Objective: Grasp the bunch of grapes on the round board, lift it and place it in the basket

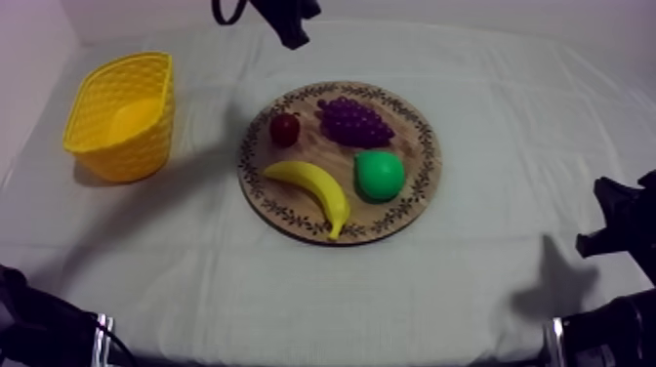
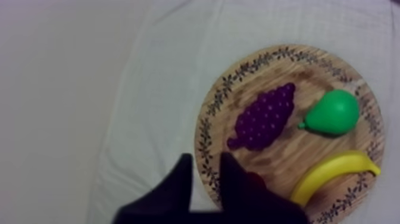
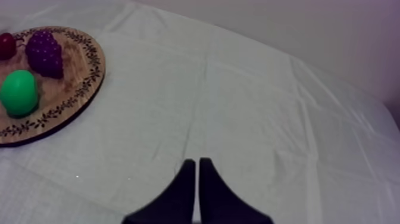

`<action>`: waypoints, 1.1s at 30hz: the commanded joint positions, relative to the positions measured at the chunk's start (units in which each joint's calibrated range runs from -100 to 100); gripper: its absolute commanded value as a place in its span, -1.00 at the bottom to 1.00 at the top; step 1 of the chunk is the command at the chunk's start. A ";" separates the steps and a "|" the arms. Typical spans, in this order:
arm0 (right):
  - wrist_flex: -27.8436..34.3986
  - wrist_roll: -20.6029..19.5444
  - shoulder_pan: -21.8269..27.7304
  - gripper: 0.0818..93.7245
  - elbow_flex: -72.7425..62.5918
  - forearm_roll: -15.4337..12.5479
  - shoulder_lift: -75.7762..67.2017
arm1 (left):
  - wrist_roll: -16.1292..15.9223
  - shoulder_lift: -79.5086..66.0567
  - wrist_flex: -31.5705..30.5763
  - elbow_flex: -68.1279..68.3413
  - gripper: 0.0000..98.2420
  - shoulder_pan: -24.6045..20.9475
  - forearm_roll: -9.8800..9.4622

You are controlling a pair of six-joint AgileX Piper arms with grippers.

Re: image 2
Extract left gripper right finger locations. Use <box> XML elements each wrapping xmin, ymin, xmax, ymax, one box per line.
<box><xmin>219</xmin><ymin>151</ymin><xmax>312</xmax><ymax>224</ymax></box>

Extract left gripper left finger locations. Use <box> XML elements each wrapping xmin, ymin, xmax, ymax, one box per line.
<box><xmin>112</xmin><ymin>153</ymin><xmax>195</xmax><ymax>224</ymax></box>

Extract purple toy grapes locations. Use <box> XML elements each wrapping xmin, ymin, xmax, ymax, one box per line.
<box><xmin>226</xmin><ymin>82</ymin><xmax>296</xmax><ymax>151</ymax></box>

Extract round wooden board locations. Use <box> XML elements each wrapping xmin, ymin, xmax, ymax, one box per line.
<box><xmin>193</xmin><ymin>43</ymin><xmax>386</xmax><ymax>224</ymax></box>

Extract small red fruit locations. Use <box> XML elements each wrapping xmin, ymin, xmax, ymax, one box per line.
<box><xmin>246</xmin><ymin>171</ymin><xmax>268</xmax><ymax>190</ymax></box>

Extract yellow toy banana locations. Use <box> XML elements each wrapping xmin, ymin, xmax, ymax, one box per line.
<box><xmin>290</xmin><ymin>150</ymin><xmax>382</xmax><ymax>207</ymax></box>

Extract green toy pear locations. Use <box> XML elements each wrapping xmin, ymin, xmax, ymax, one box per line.
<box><xmin>297</xmin><ymin>89</ymin><xmax>361</xmax><ymax>137</ymax></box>

